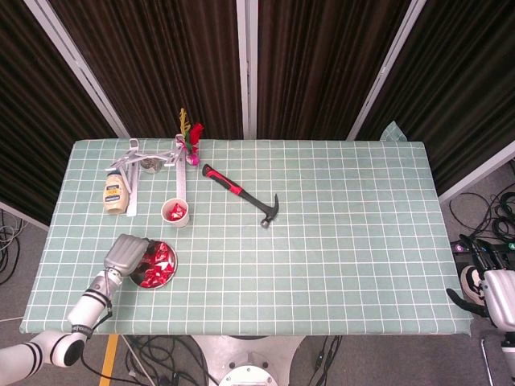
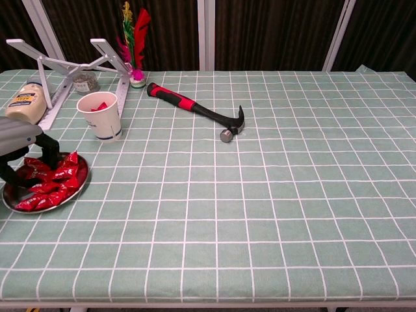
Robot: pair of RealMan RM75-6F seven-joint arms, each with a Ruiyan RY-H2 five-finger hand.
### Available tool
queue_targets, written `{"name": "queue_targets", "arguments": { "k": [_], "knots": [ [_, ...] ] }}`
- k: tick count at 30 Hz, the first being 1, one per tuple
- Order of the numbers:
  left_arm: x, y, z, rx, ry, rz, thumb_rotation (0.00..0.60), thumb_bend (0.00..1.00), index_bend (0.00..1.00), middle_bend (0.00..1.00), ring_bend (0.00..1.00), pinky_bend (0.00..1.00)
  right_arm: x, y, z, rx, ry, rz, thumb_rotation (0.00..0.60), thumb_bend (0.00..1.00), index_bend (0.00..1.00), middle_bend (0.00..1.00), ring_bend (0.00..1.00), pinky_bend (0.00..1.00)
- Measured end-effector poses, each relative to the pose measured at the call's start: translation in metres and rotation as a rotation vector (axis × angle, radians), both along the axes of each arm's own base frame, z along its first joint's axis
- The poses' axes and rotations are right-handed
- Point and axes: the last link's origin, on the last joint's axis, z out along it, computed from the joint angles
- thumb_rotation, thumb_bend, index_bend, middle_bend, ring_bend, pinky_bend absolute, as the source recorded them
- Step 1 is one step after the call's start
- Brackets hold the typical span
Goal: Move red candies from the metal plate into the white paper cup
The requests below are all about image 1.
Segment white partition frame post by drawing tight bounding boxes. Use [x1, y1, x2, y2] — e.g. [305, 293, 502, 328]
[236, 0, 259, 140]
[0, 199, 52, 232]
[438, 140, 515, 204]
[23, 0, 130, 140]
[346, 0, 427, 141]

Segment silver folding laptop stand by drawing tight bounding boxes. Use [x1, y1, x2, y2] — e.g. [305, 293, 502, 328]
[106, 138, 189, 218]

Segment red green flower decoration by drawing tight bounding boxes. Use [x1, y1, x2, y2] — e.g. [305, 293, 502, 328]
[178, 107, 205, 166]

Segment bowl of red candies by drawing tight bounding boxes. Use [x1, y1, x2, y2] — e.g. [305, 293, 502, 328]
[129, 240, 178, 290]

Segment black coiled floor cables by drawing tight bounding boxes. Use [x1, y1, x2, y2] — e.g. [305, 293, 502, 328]
[447, 159, 515, 244]

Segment silver robot base column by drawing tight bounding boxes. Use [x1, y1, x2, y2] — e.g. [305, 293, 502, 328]
[188, 335, 305, 386]

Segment white paper cup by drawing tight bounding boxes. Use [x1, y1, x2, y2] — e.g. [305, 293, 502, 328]
[161, 197, 191, 229]

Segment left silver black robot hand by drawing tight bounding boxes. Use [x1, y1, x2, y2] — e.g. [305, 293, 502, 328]
[104, 234, 156, 279]

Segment red black claw hammer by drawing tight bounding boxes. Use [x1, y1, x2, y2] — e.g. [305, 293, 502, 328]
[201, 163, 280, 230]

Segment green checked tablecloth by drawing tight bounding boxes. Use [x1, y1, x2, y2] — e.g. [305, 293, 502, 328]
[19, 120, 472, 337]

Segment mayonnaise squeeze bottle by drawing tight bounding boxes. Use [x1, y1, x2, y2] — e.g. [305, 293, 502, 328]
[102, 170, 130, 216]

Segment grey floor cables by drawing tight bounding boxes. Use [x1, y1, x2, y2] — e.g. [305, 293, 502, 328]
[0, 208, 29, 287]

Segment black cable with inline box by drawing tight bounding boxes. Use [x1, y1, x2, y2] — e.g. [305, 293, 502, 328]
[305, 335, 344, 386]

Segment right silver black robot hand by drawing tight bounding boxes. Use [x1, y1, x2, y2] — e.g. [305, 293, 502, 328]
[446, 233, 515, 329]

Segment dark brown curtain panel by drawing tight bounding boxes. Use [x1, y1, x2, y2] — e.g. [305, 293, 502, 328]
[0, 0, 118, 226]
[356, 0, 515, 195]
[47, 0, 245, 140]
[256, 0, 414, 141]

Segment black floor cable bundle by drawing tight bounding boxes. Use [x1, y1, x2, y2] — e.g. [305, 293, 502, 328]
[120, 335, 212, 386]

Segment black numbered power strip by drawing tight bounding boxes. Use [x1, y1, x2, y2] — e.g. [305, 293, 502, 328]
[450, 239, 515, 256]

